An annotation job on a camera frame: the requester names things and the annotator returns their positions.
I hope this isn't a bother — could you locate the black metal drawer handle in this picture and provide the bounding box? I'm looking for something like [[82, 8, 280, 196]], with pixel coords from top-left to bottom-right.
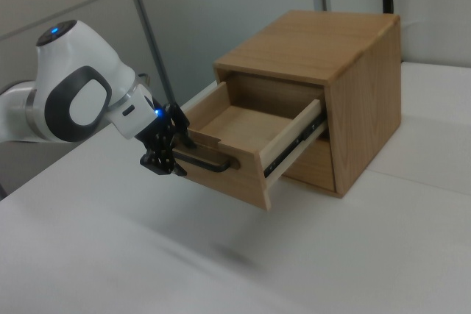
[[172, 148, 241, 175]]

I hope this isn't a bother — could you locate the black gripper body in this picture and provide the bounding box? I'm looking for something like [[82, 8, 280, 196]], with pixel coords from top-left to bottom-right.
[[134, 116, 174, 154]]

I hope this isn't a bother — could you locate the wooden drawer with handle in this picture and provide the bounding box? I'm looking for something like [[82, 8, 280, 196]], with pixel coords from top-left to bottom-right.
[[172, 80, 327, 213]]

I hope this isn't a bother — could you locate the wooden two-drawer cabinet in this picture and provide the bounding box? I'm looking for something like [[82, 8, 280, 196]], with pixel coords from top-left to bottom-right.
[[213, 10, 402, 198]]

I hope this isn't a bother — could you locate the black metal drawer slide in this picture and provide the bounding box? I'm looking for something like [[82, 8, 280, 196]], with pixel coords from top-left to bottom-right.
[[262, 113, 327, 179]]

